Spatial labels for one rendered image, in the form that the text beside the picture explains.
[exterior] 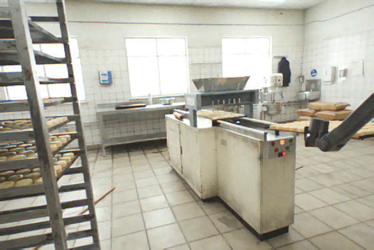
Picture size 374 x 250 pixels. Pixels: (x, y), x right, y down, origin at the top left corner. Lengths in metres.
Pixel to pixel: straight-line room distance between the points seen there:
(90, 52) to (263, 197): 4.38
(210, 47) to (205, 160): 3.84
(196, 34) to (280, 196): 4.41
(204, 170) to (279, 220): 0.80
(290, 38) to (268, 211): 5.62
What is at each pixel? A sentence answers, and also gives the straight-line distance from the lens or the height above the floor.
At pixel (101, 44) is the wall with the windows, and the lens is 5.26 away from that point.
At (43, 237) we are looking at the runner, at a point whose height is 0.78.
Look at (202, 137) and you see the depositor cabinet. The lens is 2.25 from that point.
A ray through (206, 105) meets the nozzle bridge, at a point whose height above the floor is 1.05.
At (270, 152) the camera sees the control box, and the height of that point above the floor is 0.75.
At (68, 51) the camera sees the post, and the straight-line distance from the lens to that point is 1.25.
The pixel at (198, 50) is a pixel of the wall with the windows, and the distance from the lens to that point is 5.61.
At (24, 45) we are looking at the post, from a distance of 0.82.
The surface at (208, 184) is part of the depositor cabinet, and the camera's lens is 2.43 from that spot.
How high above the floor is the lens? 1.27
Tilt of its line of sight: 11 degrees down
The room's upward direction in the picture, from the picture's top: 4 degrees counter-clockwise
